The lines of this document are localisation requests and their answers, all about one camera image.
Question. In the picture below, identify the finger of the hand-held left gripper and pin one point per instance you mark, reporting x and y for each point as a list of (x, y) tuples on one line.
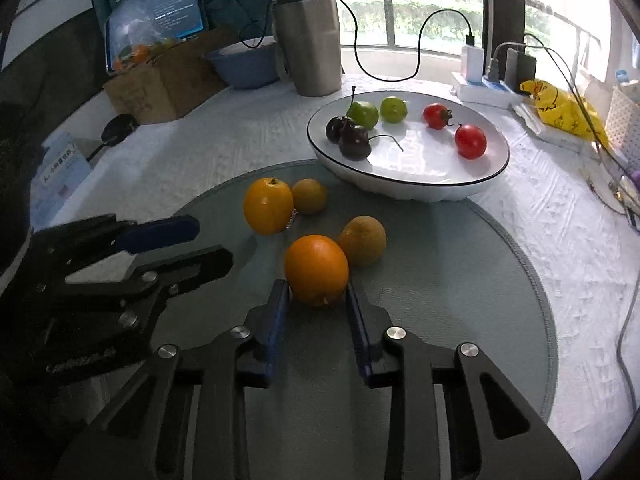
[(160, 232), (200, 265)]

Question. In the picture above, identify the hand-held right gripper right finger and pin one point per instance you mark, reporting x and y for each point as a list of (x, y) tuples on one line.
[(359, 330)]

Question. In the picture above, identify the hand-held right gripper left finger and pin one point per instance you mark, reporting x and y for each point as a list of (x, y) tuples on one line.
[(277, 330)]

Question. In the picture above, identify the small round orange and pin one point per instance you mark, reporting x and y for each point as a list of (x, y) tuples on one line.
[(316, 270)]

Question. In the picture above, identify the oval yellow-orange kumquat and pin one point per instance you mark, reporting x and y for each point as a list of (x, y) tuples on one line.
[(268, 206)]

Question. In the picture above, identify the white plate with dark rim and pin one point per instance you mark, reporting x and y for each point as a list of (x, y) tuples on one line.
[(425, 165)]

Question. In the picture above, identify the dark red cherry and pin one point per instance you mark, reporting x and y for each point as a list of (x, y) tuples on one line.
[(355, 144), (337, 129)]

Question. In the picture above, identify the green plum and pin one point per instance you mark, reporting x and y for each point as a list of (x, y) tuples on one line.
[(393, 109), (364, 112)]

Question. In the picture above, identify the red cherry tomato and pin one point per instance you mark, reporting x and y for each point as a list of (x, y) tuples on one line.
[(436, 116), (470, 141)]

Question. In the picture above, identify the grey round placemat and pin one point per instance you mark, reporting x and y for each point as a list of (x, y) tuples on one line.
[(425, 285)]

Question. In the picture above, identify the brownish yellow kumquat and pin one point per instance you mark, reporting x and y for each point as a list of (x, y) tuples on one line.
[(362, 240)]

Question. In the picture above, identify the black round object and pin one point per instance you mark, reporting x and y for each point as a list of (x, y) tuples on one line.
[(119, 127)]

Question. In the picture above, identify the blue and white paper box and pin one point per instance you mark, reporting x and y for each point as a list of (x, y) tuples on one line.
[(60, 175)]

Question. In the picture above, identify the small tan kumquat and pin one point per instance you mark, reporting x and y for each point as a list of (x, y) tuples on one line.
[(309, 196)]

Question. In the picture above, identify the brown cardboard box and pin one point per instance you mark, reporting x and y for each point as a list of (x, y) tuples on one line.
[(165, 85)]

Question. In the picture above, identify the blue bowl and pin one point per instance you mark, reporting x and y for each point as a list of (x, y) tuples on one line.
[(245, 67)]

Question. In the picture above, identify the small white bowl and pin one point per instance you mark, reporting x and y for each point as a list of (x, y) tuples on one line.
[(235, 49)]

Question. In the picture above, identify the clear plastic bag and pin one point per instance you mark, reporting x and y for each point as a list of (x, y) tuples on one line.
[(132, 25)]

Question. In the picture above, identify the tablet with lit screen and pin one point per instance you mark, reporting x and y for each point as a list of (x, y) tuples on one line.
[(180, 10)]

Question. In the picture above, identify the stainless steel tumbler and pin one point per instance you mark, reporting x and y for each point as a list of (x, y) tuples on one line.
[(312, 45)]

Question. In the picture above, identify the white power strip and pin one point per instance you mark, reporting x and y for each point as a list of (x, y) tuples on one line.
[(485, 92)]

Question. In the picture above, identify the white flat packet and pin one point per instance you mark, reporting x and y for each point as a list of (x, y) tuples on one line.
[(545, 130)]

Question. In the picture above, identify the white charger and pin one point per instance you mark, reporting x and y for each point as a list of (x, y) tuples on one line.
[(471, 62)]

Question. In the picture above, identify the grey plug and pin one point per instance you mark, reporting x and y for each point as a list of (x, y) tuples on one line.
[(494, 69)]

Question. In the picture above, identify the yellow plastic bag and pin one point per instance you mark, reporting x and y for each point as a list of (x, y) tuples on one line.
[(560, 105)]

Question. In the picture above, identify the black power adapter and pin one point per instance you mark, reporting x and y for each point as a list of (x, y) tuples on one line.
[(522, 70)]

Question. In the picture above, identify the white perforated basket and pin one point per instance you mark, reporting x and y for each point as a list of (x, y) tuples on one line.
[(625, 120)]

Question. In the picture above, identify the black window frame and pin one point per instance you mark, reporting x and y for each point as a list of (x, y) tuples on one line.
[(502, 0)]

